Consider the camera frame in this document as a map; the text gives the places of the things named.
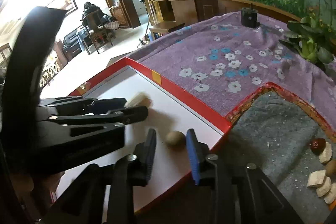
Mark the person hand holding left gripper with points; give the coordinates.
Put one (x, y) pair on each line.
(35, 198)

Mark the brown round longan fruit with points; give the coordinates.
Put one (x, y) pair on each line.
(175, 138)

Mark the purple floral tablecloth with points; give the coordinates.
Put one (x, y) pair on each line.
(221, 62)

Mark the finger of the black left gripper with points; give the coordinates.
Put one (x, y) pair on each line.
(124, 116)
(78, 105)

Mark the red jujube left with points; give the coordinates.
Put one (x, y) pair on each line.
(317, 145)

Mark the orange at back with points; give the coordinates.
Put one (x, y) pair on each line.
(332, 205)

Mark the beige hexagonal cube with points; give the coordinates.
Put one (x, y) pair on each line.
(326, 154)
(316, 179)

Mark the grey felt mat red border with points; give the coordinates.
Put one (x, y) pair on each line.
(273, 128)

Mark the black cylindrical holder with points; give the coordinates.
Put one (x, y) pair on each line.
(249, 17)

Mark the green leafy potted plant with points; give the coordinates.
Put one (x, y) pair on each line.
(312, 39)

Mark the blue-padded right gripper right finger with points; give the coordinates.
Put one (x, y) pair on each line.
(208, 170)

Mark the red white shallow box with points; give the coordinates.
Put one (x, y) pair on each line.
(172, 109)

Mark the large brown longan on mat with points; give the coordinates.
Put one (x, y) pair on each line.
(331, 168)

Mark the seated person in black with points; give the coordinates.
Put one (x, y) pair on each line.
(99, 17)

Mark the wooden side cabinet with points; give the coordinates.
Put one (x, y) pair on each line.
(185, 11)

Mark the beige hexagonal cube top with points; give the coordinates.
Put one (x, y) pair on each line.
(326, 154)

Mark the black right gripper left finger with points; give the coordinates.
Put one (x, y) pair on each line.
(131, 170)

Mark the wooden chair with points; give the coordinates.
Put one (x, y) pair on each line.
(99, 35)

